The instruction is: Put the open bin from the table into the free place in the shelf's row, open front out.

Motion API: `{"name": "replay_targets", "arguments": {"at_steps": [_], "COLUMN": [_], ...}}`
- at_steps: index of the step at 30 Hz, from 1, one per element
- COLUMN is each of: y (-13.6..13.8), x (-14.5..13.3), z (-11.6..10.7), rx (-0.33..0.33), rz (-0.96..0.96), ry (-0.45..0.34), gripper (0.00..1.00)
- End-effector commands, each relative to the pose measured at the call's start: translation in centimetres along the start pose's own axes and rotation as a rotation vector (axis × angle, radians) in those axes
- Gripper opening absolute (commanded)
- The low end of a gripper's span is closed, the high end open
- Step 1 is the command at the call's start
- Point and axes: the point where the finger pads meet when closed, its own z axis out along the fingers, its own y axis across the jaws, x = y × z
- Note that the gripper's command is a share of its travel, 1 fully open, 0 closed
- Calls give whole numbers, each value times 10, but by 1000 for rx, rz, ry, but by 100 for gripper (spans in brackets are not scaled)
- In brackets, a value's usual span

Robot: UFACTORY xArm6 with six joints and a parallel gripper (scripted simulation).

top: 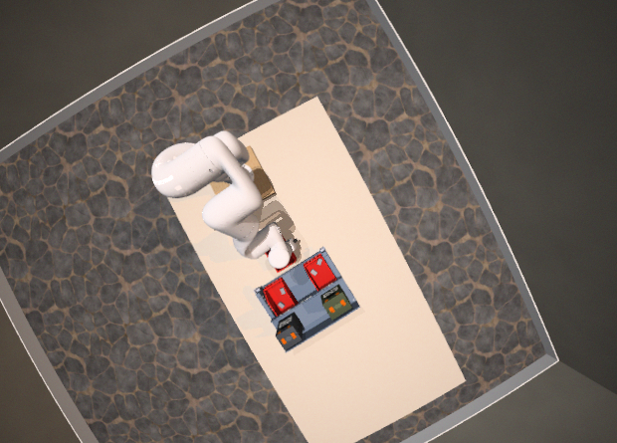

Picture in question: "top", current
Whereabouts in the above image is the dark green tool case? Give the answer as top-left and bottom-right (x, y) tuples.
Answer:
(320, 284), (352, 320)

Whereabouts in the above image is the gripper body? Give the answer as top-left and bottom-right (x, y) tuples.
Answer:
(286, 238), (297, 252)

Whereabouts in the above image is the dark grey metal shelf rack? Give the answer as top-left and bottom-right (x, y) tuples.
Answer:
(254, 247), (360, 353)

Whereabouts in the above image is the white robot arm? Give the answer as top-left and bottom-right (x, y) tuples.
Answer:
(151, 130), (292, 269)

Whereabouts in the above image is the red bin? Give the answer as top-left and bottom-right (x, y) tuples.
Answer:
(266, 250), (297, 272)
(264, 278), (298, 316)
(304, 255), (336, 291)

